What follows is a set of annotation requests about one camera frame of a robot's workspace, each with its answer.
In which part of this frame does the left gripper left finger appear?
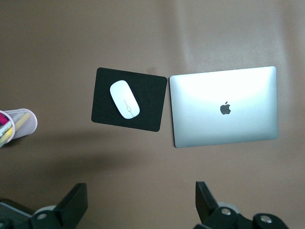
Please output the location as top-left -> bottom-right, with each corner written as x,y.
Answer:
30,182 -> 89,229

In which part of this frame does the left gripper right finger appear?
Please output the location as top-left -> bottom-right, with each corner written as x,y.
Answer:
194,181 -> 290,229

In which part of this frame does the silver laptop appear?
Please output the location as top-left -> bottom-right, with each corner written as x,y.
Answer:
169,66 -> 279,148

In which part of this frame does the black mesh desk tray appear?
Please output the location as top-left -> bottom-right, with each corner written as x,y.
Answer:
0,199 -> 33,229

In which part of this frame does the pink mesh pen cup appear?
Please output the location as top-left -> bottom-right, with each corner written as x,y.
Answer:
0,108 -> 38,148

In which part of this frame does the yellow highlighter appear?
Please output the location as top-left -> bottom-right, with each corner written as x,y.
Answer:
0,113 -> 31,146

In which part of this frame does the black mouse pad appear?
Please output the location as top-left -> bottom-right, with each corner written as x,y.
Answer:
91,67 -> 168,132

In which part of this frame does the white computer mouse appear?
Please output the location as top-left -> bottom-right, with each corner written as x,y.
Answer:
109,80 -> 141,119

